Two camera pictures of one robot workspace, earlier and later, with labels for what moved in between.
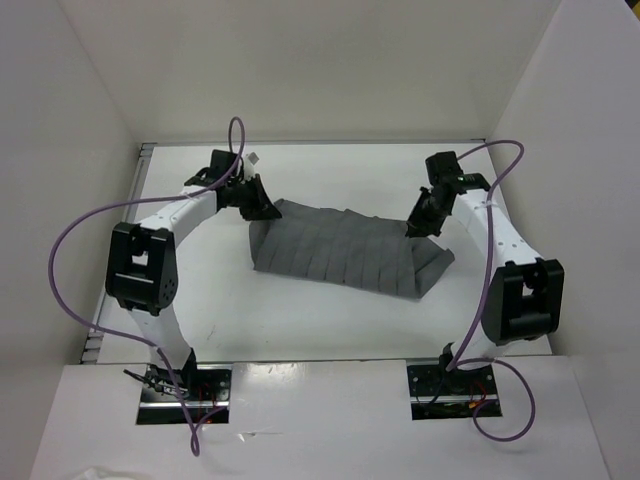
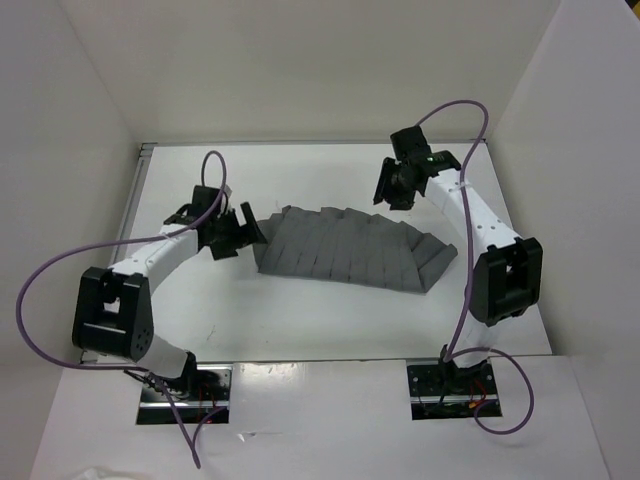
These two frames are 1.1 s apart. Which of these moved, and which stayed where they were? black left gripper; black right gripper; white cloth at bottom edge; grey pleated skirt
Moved: black right gripper; black left gripper
Stayed: white cloth at bottom edge; grey pleated skirt
